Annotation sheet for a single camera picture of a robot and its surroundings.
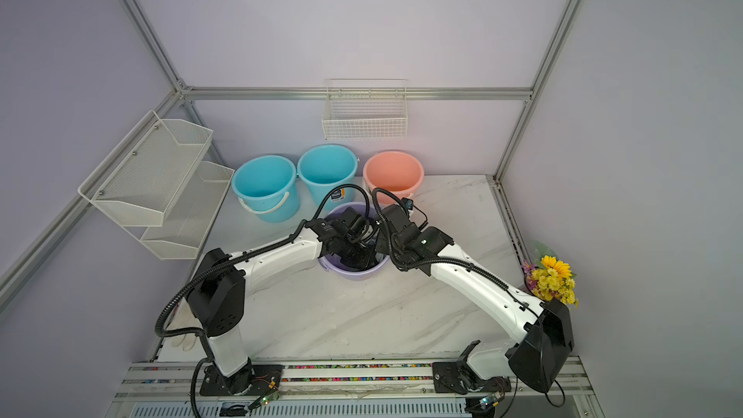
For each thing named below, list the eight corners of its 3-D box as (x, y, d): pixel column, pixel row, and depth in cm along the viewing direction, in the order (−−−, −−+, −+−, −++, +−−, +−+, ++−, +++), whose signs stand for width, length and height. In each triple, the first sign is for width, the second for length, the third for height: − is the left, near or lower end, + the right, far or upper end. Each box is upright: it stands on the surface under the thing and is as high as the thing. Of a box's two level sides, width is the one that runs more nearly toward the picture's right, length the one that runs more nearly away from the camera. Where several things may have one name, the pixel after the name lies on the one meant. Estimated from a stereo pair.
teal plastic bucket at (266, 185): (242, 232, 105) (221, 201, 91) (258, 188, 119) (242, 155, 105) (298, 232, 104) (285, 201, 91) (308, 188, 119) (298, 155, 105)
